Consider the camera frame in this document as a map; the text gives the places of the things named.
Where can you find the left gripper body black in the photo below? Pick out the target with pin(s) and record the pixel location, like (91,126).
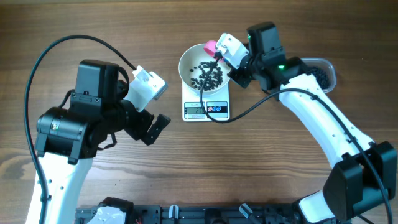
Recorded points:
(135,124)

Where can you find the pink scoop blue handle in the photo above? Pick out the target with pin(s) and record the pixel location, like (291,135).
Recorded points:
(211,49)

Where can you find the white digital kitchen scale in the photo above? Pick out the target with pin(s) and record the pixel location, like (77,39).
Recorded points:
(216,104)

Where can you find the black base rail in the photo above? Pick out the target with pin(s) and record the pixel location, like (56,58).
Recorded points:
(267,214)

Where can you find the black beans in bowl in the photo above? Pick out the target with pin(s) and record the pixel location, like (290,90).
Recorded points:
(202,76)

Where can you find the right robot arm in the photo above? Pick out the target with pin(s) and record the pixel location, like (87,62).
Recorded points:
(363,172)

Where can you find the black beans in container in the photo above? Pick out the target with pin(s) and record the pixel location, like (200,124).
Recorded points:
(321,77)

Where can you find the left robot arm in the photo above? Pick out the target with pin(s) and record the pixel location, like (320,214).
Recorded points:
(68,139)

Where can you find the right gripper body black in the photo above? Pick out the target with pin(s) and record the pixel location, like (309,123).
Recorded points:
(244,74)

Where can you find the clear plastic container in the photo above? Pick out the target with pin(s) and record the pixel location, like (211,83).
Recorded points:
(325,65)

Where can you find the white bowl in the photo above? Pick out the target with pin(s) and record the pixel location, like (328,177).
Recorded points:
(192,57)

